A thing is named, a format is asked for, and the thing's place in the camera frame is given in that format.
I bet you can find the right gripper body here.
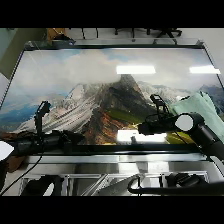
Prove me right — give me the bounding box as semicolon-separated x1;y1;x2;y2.
137;114;177;136

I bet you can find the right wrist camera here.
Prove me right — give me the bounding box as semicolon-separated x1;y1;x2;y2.
149;93;170;116

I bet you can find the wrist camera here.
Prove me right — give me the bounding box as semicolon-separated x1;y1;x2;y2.
34;100;52;135
149;93;170;116

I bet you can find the silver frame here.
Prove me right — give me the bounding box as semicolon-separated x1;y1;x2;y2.
19;152;224;197

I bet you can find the black cable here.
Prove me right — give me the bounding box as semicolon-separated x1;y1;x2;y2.
127;175;224;197
0;145;46;197

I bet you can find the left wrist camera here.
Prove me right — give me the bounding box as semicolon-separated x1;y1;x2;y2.
34;100;52;135

